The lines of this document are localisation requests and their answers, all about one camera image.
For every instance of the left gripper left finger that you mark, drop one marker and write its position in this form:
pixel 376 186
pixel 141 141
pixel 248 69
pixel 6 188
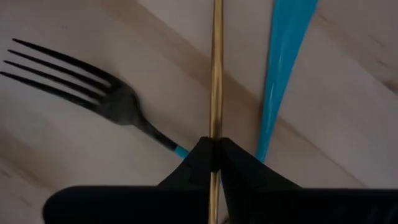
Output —
pixel 199 161

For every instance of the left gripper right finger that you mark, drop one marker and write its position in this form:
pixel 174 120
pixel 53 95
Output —
pixel 242 174

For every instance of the gold fork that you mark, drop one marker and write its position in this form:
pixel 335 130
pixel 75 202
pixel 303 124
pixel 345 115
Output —
pixel 216 77

